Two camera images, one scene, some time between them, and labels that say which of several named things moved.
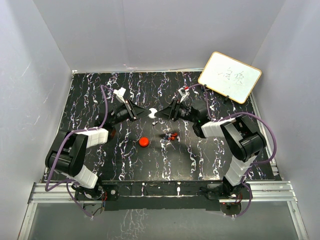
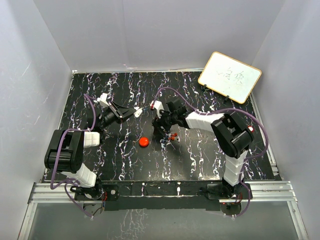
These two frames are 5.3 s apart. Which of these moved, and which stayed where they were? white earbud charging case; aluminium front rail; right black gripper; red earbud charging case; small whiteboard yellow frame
Moved: right black gripper; white earbud charging case
Stayed: small whiteboard yellow frame; red earbud charging case; aluminium front rail
